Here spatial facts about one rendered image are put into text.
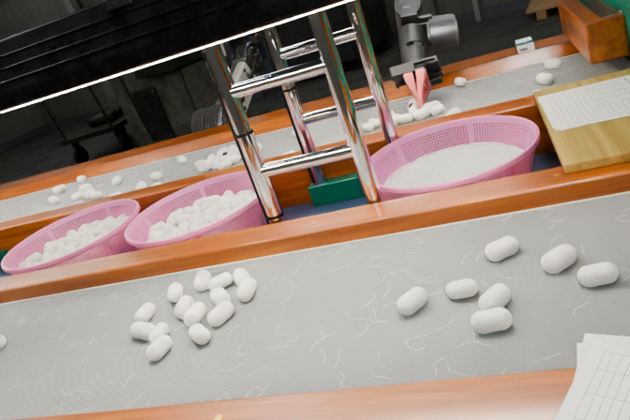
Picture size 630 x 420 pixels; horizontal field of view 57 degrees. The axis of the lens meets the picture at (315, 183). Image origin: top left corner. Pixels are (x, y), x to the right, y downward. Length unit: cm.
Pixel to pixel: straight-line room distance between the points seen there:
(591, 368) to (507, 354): 9
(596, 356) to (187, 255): 57
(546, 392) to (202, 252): 53
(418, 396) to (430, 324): 12
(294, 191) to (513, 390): 75
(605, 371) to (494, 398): 8
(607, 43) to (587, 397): 73
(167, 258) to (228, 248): 10
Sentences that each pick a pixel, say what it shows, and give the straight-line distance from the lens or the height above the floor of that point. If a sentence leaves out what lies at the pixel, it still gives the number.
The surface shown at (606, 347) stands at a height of 77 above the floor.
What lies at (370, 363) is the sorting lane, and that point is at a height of 74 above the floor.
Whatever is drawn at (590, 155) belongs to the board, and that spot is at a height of 78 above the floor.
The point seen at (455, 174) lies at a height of 74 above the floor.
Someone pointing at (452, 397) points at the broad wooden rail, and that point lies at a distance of 46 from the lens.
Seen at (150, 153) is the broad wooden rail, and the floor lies 76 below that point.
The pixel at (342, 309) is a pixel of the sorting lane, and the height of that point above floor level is 74.
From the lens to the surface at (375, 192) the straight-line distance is 80.
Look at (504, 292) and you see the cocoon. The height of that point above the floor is 76.
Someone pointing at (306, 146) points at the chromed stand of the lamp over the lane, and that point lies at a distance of 105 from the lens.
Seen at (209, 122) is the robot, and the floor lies 76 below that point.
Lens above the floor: 107
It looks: 19 degrees down
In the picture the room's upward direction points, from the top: 19 degrees counter-clockwise
